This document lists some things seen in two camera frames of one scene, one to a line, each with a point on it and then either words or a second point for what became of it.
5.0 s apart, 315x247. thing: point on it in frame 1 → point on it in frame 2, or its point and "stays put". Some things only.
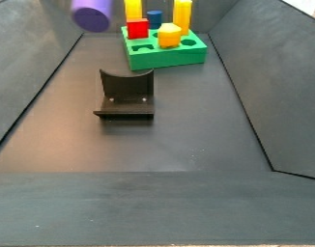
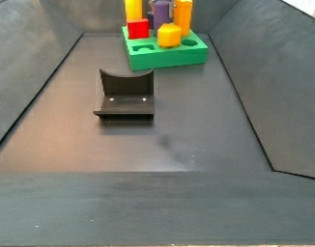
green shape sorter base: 149,55 stays put
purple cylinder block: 92,13 → 160,13
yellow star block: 183,14 stays put
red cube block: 137,29 stays put
